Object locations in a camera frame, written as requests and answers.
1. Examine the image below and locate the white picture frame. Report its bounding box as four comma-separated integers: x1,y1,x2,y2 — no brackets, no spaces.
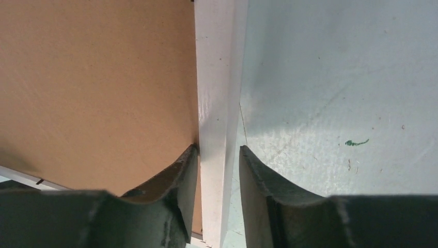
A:
1,1,247,247

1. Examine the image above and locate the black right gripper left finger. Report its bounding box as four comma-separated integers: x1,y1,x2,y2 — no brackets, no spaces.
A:
1,144,198,247

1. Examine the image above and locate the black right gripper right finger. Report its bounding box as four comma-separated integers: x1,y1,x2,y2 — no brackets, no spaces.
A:
239,146,437,247

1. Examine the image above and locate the brown backing board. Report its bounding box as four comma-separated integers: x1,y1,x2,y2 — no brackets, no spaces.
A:
0,0,203,236

